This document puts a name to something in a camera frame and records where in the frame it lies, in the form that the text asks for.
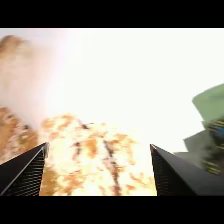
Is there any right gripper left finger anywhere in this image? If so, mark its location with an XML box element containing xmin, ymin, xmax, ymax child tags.
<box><xmin>0</xmin><ymin>141</ymin><xmax>50</xmax><ymax>197</ymax></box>

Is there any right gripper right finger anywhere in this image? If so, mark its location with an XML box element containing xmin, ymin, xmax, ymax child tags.
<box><xmin>149</xmin><ymin>143</ymin><xmax>224</xmax><ymax>197</ymax></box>

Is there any dark striped garment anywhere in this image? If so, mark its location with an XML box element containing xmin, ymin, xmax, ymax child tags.
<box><xmin>200</xmin><ymin>116</ymin><xmax>224</xmax><ymax>176</ymax></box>

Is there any green garment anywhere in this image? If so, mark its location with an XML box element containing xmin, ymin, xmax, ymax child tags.
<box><xmin>173</xmin><ymin>83</ymin><xmax>224</xmax><ymax>172</ymax></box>

